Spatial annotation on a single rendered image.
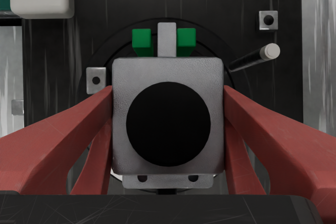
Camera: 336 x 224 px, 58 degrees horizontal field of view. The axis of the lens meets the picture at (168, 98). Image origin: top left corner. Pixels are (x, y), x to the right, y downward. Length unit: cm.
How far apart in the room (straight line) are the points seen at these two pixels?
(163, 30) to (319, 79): 18
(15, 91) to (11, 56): 4
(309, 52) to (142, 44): 16
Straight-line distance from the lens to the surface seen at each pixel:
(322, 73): 31
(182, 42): 19
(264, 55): 17
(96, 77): 23
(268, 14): 27
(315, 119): 30
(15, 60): 35
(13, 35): 35
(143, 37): 19
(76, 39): 27
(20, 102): 29
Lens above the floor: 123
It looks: 89 degrees down
